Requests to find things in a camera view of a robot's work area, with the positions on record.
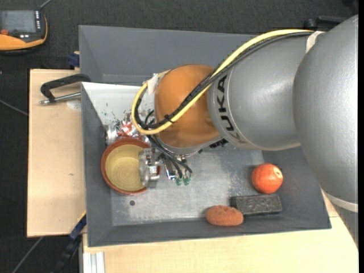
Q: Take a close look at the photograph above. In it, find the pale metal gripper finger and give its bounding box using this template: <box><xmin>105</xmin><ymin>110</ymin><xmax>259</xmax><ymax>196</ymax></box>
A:
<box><xmin>138</xmin><ymin>164</ymin><xmax>161</xmax><ymax>189</ymax></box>
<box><xmin>138</xmin><ymin>148</ymin><xmax>156</xmax><ymax>166</ymax></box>

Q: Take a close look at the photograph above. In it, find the red-brown bowl with yellow inside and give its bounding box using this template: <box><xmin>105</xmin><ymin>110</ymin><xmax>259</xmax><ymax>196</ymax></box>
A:
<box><xmin>101</xmin><ymin>137</ymin><xmax>153</xmax><ymax>196</ymax></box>

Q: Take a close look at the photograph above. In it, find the black sponge block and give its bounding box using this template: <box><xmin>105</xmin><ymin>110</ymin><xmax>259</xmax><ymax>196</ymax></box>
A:
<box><xmin>229</xmin><ymin>193</ymin><xmax>283</xmax><ymax>217</ymax></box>

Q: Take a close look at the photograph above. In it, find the grey metal bin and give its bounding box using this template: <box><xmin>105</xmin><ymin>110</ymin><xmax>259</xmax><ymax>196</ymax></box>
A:
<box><xmin>78</xmin><ymin>24</ymin><xmax>332</xmax><ymax>247</ymax></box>

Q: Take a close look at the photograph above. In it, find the crumpled silver and red can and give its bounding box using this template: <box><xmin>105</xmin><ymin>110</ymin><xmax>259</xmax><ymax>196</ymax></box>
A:
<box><xmin>104</xmin><ymin>118</ymin><xmax>151</xmax><ymax>147</ymax></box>

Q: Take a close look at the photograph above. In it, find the pale wood board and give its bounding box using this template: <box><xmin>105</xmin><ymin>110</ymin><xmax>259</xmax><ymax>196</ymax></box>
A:
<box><xmin>27</xmin><ymin>68</ymin><xmax>88</xmax><ymax>238</ymax></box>

